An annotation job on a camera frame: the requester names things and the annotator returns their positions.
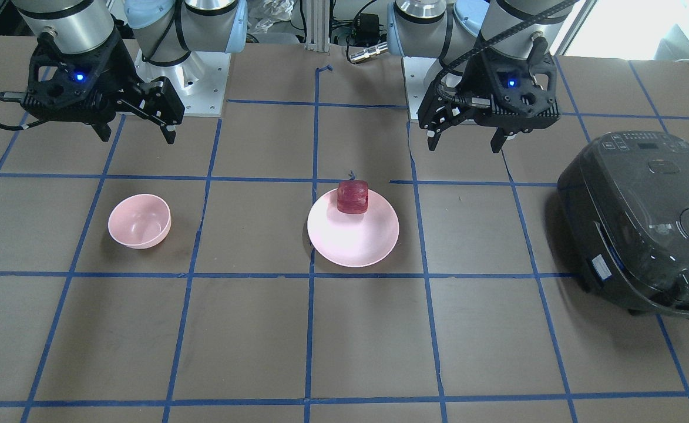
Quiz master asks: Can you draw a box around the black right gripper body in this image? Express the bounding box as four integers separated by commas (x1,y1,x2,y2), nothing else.
20,31,185,127

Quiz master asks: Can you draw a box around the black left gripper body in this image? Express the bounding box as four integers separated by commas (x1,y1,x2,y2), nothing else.
418,42,560,131

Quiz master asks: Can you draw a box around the pink bowl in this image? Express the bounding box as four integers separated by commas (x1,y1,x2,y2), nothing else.
107,194,172,249

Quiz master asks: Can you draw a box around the red apple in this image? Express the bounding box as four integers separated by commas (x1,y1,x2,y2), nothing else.
337,179,369,214

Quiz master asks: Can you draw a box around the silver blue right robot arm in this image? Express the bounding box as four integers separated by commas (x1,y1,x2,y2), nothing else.
8,1,248,144

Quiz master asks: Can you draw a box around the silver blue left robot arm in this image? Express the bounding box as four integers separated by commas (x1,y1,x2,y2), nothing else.
387,1,574,153

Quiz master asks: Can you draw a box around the pink plate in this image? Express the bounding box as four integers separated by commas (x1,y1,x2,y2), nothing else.
307,189,400,268

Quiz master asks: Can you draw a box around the silver metal connector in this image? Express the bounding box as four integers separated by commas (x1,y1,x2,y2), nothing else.
347,41,389,65

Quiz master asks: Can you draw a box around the black power adapter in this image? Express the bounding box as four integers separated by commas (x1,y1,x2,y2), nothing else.
349,13,380,48

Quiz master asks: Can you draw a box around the dark grey rice cooker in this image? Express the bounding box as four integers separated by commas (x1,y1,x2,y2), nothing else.
557,131,689,320

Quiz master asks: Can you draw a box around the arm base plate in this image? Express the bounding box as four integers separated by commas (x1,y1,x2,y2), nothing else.
402,57,442,123
135,51,232,118

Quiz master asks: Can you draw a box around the black braided cable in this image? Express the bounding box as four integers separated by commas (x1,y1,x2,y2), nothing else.
435,0,580,106

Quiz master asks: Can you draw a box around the aluminium frame post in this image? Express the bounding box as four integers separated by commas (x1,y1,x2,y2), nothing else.
302,0,331,53

